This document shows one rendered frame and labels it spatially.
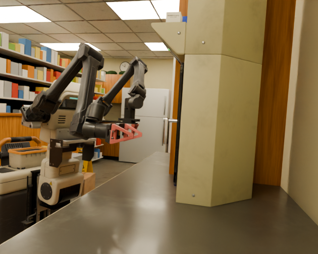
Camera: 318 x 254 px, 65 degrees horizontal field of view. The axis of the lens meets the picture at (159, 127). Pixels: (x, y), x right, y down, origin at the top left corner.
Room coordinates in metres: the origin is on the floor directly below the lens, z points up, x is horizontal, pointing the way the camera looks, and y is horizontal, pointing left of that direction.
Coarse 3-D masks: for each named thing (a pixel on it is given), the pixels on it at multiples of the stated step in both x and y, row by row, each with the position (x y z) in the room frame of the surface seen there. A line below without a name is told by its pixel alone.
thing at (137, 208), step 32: (160, 160) 1.50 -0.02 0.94; (96, 192) 0.84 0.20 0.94; (128, 192) 0.86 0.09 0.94; (160, 192) 0.88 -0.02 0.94; (256, 192) 0.95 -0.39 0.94; (64, 224) 0.59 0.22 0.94; (96, 224) 0.60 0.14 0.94; (128, 224) 0.61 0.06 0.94; (160, 224) 0.62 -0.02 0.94; (192, 224) 0.63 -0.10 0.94; (224, 224) 0.64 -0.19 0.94; (256, 224) 0.66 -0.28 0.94; (288, 224) 0.67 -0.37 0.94
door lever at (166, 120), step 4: (164, 120) 0.85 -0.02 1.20; (168, 120) 0.84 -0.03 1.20; (172, 120) 0.84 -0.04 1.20; (176, 120) 0.84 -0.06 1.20; (164, 124) 0.85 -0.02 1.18; (168, 124) 0.84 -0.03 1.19; (164, 128) 0.85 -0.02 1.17; (168, 128) 0.84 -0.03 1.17; (164, 132) 0.84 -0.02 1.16; (168, 132) 0.85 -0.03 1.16; (164, 136) 0.84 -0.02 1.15; (168, 136) 0.85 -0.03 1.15; (164, 140) 0.84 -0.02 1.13
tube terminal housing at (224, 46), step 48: (192, 0) 0.78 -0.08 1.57; (240, 0) 0.80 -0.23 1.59; (192, 48) 0.78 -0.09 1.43; (240, 48) 0.81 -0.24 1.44; (192, 96) 0.78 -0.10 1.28; (240, 96) 0.82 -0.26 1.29; (192, 144) 0.78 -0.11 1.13; (240, 144) 0.83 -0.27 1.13; (192, 192) 0.78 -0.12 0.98; (240, 192) 0.84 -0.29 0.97
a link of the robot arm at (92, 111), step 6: (90, 108) 0.93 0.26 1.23; (96, 108) 0.92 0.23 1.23; (102, 108) 0.94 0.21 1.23; (90, 114) 0.91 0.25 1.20; (96, 114) 0.92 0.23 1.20; (102, 114) 0.94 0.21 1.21; (84, 120) 0.94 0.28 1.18; (72, 126) 0.94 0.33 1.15; (78, 126) 0.92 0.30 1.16; (78, 132) 0.92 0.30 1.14
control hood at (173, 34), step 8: (152, 24) 0.81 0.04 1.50; (160, 24) 0.81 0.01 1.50; (168, 24) 0.80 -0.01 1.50; (176, 24) 0.79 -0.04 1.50; (184, 24) 0.79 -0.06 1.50; (160, 32) 0.81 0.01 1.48; (168, 32) 0.80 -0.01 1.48; (176, 32) 0.79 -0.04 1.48; (184, 32) 0.79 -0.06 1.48; (168, 40) 0.80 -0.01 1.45; (176, 40) 0.79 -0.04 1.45; (184, 40) 0.79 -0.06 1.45; (176, 48) 0.79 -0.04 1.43; (184, 48) 0.79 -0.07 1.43; (184, 56) 0.82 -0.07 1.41
